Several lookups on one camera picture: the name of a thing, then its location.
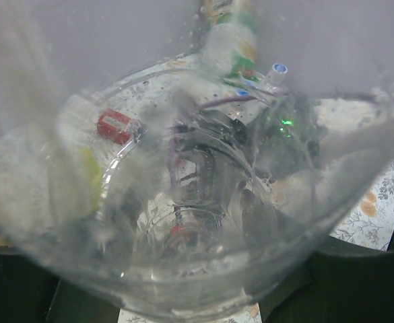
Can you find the red toothpaste box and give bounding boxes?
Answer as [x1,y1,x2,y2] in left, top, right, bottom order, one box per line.
[96,108,141,145]

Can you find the yellow squeeze bottle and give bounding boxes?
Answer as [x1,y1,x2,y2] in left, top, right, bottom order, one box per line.
[80,147,104,212]

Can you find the blue white bottle cap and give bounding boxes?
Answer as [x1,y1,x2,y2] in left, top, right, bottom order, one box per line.
[272,63,288,75]
[236,88,249,96]

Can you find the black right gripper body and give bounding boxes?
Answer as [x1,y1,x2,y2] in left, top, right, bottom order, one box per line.
[169,110,318,209]

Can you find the green chips bag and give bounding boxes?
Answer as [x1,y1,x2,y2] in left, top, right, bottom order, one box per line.
[199,1,259,82]

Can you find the clear plastic bottle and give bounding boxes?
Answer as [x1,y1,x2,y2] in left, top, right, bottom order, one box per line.
[263,67,287,92]
[0,1,394,322]

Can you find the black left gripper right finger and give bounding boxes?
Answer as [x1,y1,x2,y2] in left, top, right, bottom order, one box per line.
[259,238,394,322]

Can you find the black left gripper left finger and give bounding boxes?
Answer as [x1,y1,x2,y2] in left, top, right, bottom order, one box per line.
[0,247,119,322]

